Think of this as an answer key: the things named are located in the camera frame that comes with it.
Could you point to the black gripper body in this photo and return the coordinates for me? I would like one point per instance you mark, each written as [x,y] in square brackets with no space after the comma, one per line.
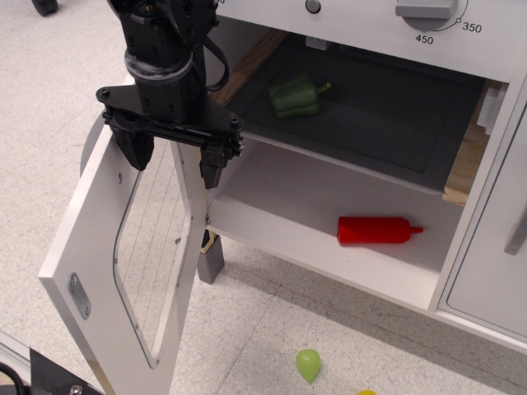
[179,111]

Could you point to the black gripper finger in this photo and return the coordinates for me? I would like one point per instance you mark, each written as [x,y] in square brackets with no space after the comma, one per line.
[211,165]
[136,145]

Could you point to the white oven door with window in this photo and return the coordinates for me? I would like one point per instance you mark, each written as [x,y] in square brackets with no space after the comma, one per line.
[120,270]

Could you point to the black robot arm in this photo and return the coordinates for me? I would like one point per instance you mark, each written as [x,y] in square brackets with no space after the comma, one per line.
[166,40]

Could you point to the grey round oven button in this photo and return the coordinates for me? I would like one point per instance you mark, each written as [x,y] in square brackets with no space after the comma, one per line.
[313,6]

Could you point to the white toy oven cabinet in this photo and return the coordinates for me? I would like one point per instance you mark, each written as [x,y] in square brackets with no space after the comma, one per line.
[287,201]

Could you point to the dark grey oven tray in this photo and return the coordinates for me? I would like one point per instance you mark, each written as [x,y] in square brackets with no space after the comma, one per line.
[396,117]

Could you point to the grey oven temperature knob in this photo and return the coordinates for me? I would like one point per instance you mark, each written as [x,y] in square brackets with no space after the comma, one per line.
[426,15]

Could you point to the grey cabinet leg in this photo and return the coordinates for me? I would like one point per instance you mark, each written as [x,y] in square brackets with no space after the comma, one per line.
[211,263]

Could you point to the green toy bell pepper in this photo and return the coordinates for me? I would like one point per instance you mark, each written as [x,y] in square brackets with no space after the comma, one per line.
[298,97]

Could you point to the red toy ketchup bottle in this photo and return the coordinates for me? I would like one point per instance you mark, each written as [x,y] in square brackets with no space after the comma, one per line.
[375,230]

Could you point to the black caster wheel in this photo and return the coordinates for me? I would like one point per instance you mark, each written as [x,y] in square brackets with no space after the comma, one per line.
[45,7]

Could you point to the green toy pear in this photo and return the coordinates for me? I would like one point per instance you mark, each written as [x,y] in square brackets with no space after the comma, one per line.
[308,364]

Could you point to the yellow toy piece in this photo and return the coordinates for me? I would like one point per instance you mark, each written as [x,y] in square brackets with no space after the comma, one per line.
[366,392]

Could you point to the grey side cabinet door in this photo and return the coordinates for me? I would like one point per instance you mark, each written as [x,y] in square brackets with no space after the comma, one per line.
[488,286]

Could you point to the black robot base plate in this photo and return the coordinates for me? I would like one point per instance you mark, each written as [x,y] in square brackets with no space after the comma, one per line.
[36,374]

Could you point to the grey cabinet door handle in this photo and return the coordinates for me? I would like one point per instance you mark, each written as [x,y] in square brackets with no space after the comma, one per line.
[517,236]

